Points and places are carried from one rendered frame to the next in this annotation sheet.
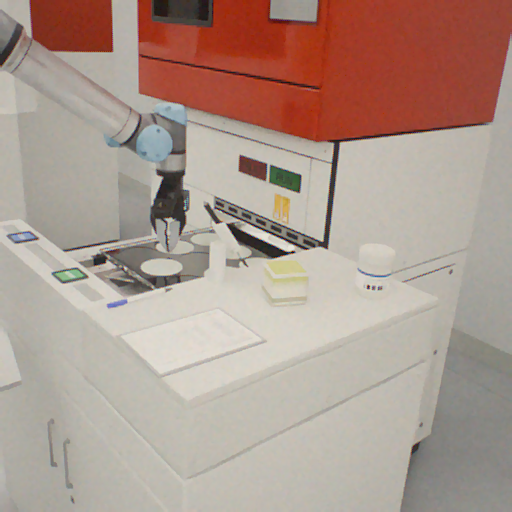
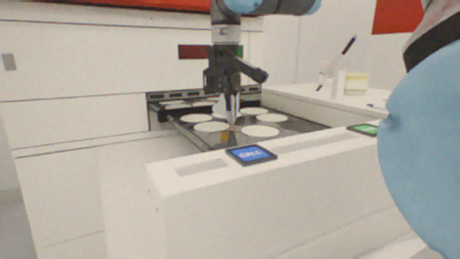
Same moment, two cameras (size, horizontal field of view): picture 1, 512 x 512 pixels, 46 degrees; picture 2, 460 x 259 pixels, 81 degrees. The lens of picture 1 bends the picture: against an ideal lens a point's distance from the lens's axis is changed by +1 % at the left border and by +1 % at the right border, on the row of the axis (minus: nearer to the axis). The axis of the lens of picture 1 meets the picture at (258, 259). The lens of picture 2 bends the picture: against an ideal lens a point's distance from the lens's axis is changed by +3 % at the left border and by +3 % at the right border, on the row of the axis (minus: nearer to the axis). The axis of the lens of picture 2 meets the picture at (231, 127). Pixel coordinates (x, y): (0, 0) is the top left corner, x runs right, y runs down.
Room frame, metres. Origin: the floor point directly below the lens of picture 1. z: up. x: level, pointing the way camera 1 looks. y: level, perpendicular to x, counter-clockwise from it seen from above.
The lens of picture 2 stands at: (1.27, 0.91, 1.11)
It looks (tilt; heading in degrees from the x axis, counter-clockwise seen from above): 16 degrees down; 283
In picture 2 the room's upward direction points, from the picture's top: straight up
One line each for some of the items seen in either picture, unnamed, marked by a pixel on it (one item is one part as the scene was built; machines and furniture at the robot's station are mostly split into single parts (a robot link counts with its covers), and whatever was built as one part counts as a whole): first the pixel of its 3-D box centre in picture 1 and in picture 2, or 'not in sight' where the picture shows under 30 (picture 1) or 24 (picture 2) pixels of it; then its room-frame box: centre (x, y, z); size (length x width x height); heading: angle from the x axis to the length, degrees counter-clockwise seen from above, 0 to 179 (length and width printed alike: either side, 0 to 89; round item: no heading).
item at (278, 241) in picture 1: (258, 244); (210, 110); (1.57, 0.00, 0.89); 0.44 x 0.02 x 0.10; 41
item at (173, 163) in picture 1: (169, 160); (225, 35); (1.45, 0.23, 1.14); 0.08 x 0.08 x 0.05
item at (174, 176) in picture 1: (171, 192); (223, 68); (1.46, 0.23, 1.06); 0.09 x 0.08 x 0.12; 172
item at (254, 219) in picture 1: (261, 222); (209, 92); (1.57, 0.00, 0.96); 0.44 x 0.01 x 0.02; 41
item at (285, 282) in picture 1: (284, 282); (351, 83); (1.09, -0.05, 1.00); 0.07 x 0.07 x 0.07; 18
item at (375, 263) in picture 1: (374, 271); (328, 74); (1.14, -0.24, 1.01); 0.07 x 0.07 x 0.10
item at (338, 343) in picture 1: (269, 335); (357, 115); (1.06, -0.03, 0.89); 0.62 x 0.35 x 0.14; 131
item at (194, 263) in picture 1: (198, 260); (243, 122); (1.42, 0.15, 0.90); 0.34 x 0.34 x 0.01; 41
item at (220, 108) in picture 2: (165, 232); (223, 110); (1.45, 0.24, 0.95); 0.06 x 0.03 x 0.09; 172
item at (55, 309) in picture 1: (47, 286); (315, 179); (1.23, 0.47, 0.89); 0.55 x 0.09 x 0.14; 41
